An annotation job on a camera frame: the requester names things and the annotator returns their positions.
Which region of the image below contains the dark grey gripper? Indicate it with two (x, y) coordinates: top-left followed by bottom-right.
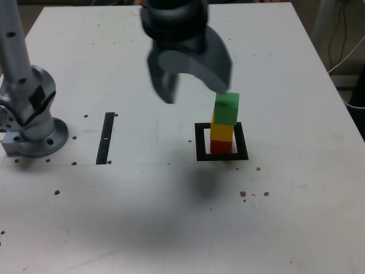
(147, 27), (234, 105)

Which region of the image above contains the green cube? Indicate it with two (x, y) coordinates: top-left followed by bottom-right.
(213, 92), (240, 126)

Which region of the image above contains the yellow cube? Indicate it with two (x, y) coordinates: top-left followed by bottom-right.
(210, 112), (236, 143)

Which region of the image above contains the red cube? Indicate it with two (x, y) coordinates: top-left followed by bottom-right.
(210, 139), (233, 155)

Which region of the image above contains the black tape square outline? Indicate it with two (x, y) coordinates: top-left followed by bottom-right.
(194, 122), (249, 162)

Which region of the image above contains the black tape strip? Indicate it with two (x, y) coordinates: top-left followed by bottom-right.
(96, 112), (115, 166)

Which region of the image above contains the thin black cable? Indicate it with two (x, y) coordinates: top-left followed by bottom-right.
(327, 0), (348, 71)

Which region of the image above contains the white frame post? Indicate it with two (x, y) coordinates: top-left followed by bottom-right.
(310, 0), (342, 51)

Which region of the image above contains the white cable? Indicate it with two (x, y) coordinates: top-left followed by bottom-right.
(340, 87), (365, 110)
(327, 35), (365, 75)

